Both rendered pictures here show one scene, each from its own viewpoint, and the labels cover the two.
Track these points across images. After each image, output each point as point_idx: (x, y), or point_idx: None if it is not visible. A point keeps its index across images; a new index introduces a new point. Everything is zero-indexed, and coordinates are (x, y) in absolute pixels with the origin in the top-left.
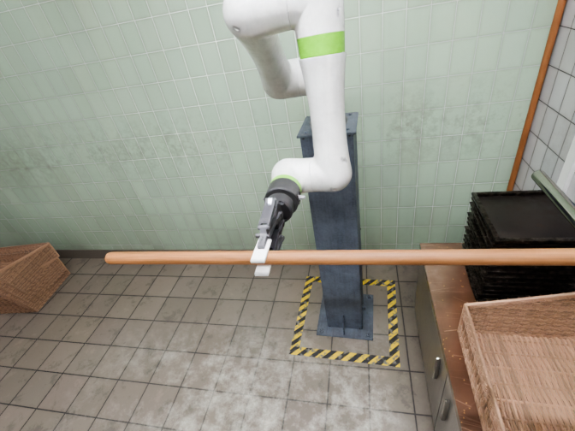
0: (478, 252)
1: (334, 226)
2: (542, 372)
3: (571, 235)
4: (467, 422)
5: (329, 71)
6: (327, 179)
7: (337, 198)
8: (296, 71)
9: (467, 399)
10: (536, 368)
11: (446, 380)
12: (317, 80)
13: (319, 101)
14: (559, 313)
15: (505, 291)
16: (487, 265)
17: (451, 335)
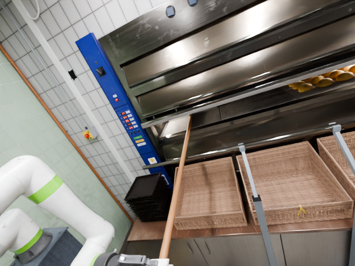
0: (178, 177)
1: None
2: (194, 206)
3: (156, 178)
4: (213, 233)
5: (67, 191)
6: (108, 235)
7: None
8: None
9: (205, 231)
10: (193, 207)
11: (195, 243)
12: (65, 199)
13: (73, 207)
14: None
15: (165, 207)
16: (157, 205)
17: (179, 233)
